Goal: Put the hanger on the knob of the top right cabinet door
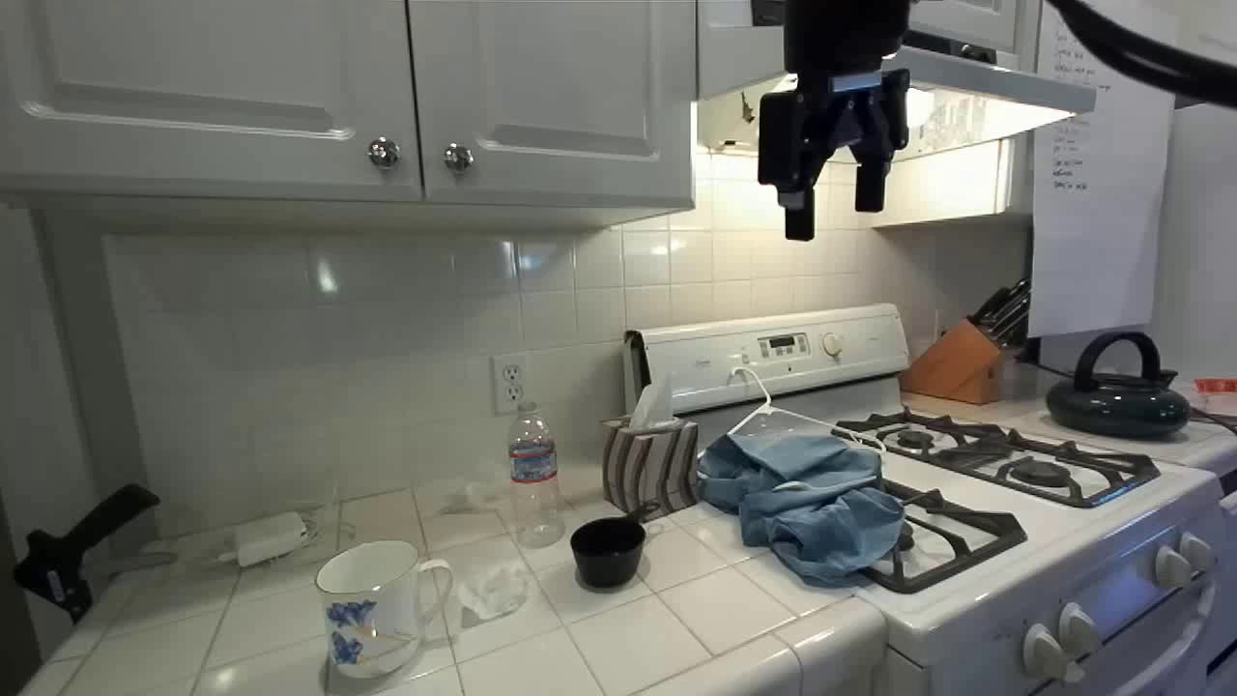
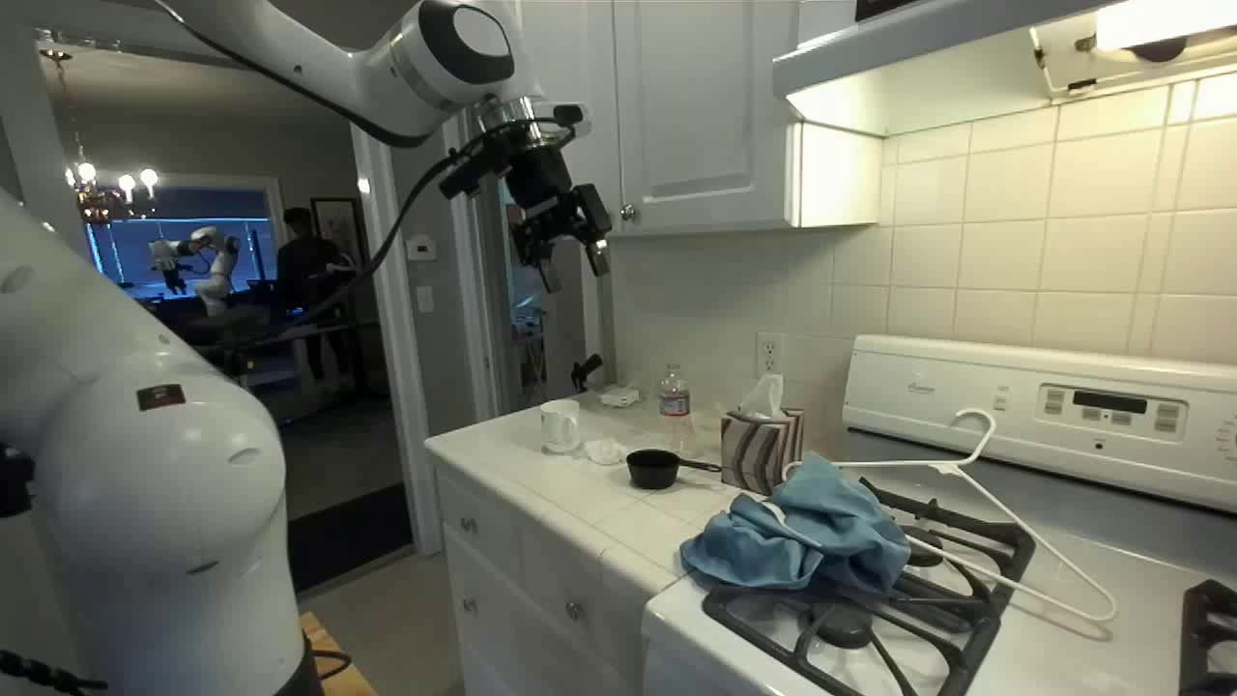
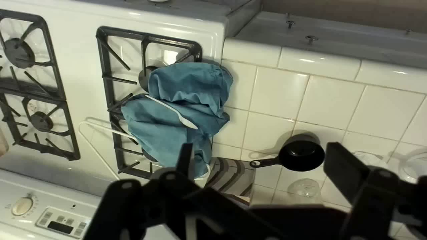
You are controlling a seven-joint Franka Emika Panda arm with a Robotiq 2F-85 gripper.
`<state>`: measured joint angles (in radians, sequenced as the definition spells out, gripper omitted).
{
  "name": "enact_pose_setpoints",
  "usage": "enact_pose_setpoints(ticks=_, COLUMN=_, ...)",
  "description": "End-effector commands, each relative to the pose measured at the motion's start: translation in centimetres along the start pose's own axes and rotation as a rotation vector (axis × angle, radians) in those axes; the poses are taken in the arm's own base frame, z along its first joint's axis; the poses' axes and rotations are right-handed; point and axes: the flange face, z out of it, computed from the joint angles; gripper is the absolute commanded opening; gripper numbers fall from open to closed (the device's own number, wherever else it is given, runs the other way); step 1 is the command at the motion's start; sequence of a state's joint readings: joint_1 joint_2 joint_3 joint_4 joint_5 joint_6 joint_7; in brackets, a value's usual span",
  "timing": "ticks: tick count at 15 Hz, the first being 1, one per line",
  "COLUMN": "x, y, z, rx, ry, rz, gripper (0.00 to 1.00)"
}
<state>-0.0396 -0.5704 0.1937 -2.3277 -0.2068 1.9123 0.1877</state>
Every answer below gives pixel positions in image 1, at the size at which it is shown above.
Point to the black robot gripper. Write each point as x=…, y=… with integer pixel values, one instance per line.
x=839, y=96

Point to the right upper cabinet door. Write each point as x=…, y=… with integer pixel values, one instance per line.
x=567, y=103

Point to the cabinet door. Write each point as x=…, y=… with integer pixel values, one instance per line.
x=205, y=96
x=567, y=103

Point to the right cabinet knob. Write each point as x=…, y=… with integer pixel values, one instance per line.
x=459, y=157

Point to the cabinet knob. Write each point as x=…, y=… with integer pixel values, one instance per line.
x=459, y=157
x=385, y=153

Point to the left cabinet knob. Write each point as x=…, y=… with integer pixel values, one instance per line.
x=385, y=153

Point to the left upper cabinet door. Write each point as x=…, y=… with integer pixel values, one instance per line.
x=205, y=96

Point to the white range hood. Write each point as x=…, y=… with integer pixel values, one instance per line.
x=971, y=74

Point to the wooden knife block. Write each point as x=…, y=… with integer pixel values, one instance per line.
x=966, y=363

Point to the white paper sheet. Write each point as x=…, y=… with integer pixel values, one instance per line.
x=1097, y=194

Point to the blue cloth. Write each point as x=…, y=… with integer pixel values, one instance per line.
x=812, y=498

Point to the striped tissue box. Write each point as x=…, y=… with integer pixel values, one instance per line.
x=647, y=457

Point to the dark green kettle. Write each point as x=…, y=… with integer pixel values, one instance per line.
x=1134, y=408

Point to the white gas stove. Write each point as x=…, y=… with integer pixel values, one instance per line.
x=1031, y=560

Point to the small black cup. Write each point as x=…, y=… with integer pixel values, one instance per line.
x=607, y=550

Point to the clear plastic water bottle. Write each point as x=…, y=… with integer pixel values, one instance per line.
x=531, y=452

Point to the crumpled clear plastic wrap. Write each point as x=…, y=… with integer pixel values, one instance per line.
x=491, y=591

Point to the white mug blue flowers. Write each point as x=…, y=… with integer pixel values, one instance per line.
x=378, y=604

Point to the black handheld device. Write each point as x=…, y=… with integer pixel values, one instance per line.
x=53, y=567

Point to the white wall outlet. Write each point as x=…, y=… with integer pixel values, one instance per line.
x=510, y=385

